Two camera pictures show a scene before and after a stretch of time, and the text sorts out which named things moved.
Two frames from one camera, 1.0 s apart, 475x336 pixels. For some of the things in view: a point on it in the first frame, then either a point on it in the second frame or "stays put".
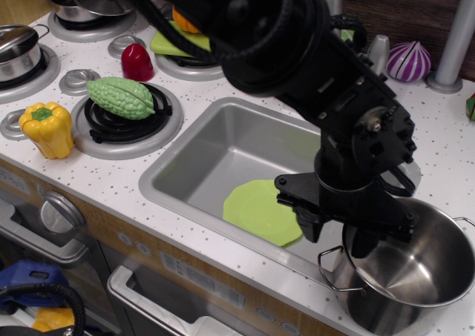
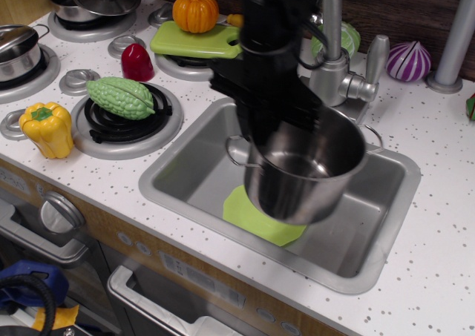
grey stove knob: [10, 126] stays put
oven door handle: [117, 282] stays put
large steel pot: [403, 288] to [297, 175]
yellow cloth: [48, 318] stays put
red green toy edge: [470, 107] stays put
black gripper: [344, 190] to [270, 78]
